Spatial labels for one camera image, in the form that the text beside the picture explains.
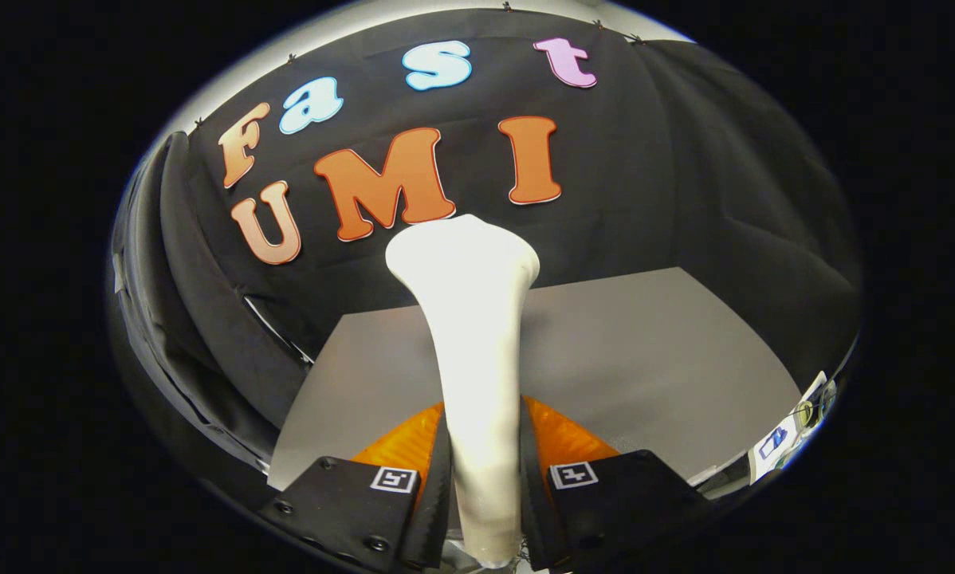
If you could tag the white garment steamer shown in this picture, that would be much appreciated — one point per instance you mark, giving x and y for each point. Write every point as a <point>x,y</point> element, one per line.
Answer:
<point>473,335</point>

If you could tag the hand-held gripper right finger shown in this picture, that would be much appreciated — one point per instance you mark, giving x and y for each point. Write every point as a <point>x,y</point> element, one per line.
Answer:
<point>629,502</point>

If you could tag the white desk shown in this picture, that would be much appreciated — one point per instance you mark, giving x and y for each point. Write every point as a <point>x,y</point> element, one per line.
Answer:
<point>764,462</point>

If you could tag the grey cabinet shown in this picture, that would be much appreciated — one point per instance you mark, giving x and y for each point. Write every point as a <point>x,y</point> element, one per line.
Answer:
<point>645,359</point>

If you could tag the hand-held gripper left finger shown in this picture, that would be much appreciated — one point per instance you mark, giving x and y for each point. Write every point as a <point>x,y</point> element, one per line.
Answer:
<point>342,502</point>

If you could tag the black backdrop cloth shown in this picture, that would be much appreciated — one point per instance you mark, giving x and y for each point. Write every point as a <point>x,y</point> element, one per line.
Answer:
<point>669,159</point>

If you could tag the small blue box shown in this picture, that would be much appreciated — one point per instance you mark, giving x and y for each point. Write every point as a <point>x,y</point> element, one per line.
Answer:
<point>774,438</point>

